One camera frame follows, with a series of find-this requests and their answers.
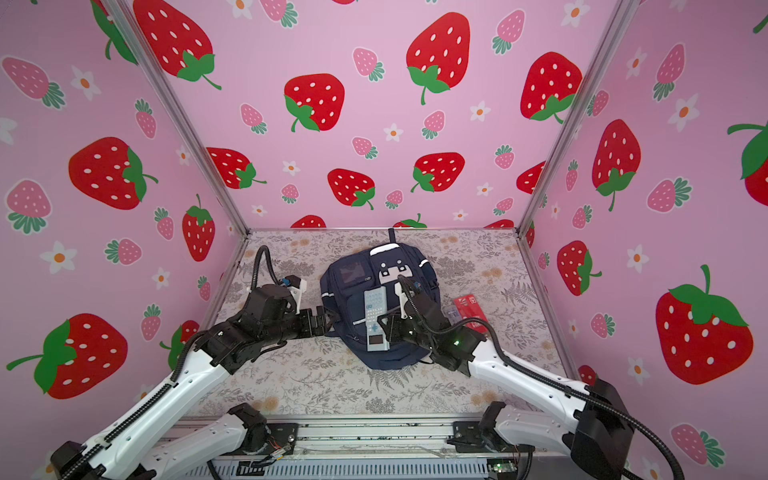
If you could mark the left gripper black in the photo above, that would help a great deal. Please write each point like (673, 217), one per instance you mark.
(312, 330)

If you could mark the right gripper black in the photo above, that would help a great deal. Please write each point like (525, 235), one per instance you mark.
(391, 329)

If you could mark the light blue calculator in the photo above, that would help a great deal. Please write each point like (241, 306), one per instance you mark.
(375, 302)

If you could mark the navy blue student backpack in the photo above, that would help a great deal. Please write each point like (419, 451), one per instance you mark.
(361, 292)

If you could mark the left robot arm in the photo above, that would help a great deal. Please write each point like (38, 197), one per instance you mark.
(123, 450)

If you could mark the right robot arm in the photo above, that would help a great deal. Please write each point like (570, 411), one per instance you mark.
(590, 421)

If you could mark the red box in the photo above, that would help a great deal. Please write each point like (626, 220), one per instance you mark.
(467, 307)

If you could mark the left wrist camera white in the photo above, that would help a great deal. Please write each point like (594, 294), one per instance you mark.
(296, 287)

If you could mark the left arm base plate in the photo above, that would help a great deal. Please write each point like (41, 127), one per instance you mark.
(270, 439)

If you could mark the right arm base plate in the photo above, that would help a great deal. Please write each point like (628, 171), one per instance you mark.
(470, 437)

